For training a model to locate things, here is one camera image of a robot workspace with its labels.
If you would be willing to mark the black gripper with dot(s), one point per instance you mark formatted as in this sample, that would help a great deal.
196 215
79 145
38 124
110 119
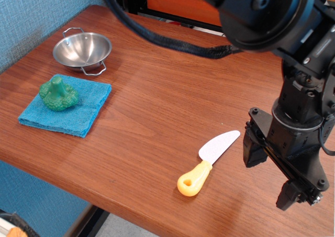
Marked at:
294 148

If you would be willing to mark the orange panel black frame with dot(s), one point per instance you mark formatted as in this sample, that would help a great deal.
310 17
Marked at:
197 13

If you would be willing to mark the blue folded cloth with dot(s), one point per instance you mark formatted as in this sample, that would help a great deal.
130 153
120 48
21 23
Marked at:
76 120

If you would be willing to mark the green toy broccoli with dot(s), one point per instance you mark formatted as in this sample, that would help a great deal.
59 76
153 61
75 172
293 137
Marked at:
57 95

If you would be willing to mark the toy knife orange handle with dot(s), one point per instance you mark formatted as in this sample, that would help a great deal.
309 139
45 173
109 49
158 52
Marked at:
190 183

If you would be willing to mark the steel bowl with wire handles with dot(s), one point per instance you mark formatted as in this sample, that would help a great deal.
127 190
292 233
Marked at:
82 51

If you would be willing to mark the black table leg frame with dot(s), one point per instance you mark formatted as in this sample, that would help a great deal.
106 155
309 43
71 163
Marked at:
89 222

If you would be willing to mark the orange object at corner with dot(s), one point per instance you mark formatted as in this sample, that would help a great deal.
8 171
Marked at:
13 225

